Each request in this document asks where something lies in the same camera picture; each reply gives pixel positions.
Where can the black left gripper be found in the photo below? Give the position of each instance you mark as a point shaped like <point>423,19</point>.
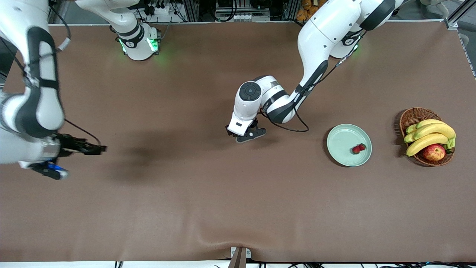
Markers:
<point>229,132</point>

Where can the white terminal block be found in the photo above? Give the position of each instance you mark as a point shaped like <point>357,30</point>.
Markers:
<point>241,16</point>

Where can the white power strip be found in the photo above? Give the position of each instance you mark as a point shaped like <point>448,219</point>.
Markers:
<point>161,9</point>

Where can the large table cover mat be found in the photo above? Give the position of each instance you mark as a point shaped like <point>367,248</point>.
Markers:
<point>223,193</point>

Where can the yellow banana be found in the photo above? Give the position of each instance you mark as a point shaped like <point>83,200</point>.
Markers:
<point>427,122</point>
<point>424,143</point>
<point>438,129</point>

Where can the red yellow apple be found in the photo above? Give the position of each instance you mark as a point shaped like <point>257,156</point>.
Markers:
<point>434,152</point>

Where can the pale green round plate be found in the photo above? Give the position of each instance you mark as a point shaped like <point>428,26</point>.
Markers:
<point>340,145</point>

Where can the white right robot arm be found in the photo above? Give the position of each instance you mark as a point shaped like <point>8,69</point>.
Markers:
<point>37,104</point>

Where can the aluminium frame post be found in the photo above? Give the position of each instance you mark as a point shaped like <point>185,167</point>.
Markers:
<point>191,9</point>

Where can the red toy strawberry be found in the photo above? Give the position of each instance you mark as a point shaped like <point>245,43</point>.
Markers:
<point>356,150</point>
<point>362,146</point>

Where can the brown wicker basket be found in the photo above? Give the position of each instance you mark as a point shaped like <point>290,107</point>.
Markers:
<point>414,115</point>

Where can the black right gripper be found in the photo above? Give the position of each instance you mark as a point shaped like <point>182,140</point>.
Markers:
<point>69,144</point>

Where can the greenish banana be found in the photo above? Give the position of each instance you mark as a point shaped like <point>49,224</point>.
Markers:
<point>409,137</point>
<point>411,128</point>

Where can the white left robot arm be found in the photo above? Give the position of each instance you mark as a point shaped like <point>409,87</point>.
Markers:
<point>323,29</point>

